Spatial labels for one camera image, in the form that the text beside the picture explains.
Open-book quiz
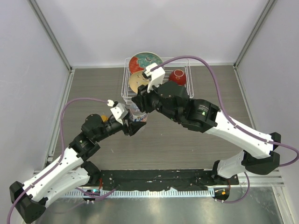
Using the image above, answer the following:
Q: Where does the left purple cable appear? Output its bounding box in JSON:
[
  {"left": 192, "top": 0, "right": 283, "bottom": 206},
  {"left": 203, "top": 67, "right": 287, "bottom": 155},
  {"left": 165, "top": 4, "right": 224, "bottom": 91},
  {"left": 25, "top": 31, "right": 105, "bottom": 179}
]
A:
[{"left": 7, "top": 98, "right": 117, "bottom": 224}]

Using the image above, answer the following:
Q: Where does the white slotted cable duct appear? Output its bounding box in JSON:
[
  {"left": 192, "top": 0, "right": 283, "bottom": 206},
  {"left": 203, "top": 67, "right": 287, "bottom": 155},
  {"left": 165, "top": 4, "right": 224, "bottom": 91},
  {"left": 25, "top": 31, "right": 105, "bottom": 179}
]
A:
[{"left": 60, "top": 188, "right": 214, "bottom": 199}]

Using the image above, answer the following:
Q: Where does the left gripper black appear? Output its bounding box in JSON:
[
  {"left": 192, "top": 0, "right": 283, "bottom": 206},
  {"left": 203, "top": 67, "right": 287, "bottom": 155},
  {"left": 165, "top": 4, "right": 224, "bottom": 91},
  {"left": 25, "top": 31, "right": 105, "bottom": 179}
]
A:
[{"left": 94, "top": 108, "right": 145, "bottom": 141}]

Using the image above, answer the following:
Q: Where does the red teal floral plate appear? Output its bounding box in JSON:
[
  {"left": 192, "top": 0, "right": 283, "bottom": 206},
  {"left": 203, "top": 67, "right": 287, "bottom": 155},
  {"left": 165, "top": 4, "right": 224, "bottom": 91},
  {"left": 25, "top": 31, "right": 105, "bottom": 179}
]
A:
[{"left": 128, "top": 52, "right": 163, "bottom": 74}]

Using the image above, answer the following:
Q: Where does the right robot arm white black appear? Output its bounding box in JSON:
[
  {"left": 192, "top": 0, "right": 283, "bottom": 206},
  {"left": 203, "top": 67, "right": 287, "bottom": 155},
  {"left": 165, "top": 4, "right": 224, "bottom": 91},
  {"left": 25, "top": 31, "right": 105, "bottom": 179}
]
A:
[{"left": 132, "top": 81, "right": 281, "bottom": 184}]

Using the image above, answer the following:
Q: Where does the beige bird plate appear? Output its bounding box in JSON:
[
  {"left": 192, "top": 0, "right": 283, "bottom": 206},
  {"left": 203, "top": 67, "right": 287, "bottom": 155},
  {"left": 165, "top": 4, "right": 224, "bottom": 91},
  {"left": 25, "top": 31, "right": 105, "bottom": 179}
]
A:
[{"left": 128, "top": 71, "right": 150, "bottom": 93}]

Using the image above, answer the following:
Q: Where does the clear plastic water bottle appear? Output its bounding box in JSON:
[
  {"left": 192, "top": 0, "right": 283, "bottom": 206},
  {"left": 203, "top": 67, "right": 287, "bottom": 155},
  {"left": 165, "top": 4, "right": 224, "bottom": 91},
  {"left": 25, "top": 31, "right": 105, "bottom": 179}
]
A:
[{"left": 129, "top": 103, "right": 148, "bottom": 123}]

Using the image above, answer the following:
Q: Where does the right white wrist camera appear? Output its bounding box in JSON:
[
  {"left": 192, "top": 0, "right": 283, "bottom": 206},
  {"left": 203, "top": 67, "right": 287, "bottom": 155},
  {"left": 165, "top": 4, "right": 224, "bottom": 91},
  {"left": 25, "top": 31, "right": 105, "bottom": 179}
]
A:
[{"left": 142, "top": 63, "right": 165, "bottom": 93}]

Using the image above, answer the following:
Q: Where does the red bowl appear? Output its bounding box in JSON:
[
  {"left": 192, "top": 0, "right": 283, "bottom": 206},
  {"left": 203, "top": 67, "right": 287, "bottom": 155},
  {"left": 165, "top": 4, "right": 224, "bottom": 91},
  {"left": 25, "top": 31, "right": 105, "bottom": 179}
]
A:
[{"left": 169, "top": 69, "right": 186, "bottom": 85}]

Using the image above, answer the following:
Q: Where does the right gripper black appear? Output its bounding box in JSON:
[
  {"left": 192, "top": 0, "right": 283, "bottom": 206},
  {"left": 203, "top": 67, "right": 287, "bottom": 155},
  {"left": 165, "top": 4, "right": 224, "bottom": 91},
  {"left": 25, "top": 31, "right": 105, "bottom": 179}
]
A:
[{"left": 134, "top": 77, "right": 180, "bottom": 123}]

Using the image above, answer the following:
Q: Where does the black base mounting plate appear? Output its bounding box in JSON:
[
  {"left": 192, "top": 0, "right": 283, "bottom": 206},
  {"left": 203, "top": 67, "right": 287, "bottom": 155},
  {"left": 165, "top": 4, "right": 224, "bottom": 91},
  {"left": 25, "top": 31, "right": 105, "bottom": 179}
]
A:
[{"left": 72, "top": 168, "right": 239, "bottom": 191}]

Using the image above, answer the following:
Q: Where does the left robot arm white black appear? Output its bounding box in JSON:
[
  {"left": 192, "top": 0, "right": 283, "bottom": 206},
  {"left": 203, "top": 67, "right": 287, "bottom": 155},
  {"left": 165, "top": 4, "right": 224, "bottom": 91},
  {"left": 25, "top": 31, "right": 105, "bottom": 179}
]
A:
[{"left": 9, "top": 112, "right": 146, "bottom": 224}]

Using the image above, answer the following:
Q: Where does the white wire dish rack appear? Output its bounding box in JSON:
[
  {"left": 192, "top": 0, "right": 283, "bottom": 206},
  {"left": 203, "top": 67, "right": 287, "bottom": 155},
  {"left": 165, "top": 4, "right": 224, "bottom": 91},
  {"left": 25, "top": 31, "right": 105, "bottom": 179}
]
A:
[{"left": 121, "top": 58, "right": 194, "bottom": 105}]

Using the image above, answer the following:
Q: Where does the orange juice bottle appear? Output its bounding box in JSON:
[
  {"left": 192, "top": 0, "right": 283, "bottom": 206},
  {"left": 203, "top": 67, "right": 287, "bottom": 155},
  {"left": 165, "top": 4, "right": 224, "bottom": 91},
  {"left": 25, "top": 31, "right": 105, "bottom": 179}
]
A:
[{"left": 100, "top": 115, "right": 109, "bottom": 123}]

